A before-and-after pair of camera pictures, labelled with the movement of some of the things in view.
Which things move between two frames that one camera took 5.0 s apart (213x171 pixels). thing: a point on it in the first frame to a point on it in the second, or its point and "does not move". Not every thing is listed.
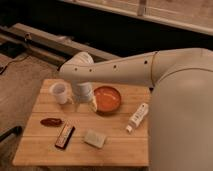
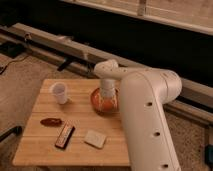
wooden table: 111,130 does not move
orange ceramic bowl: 107,98 does not move
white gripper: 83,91 to 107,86
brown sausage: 51,122 does not move
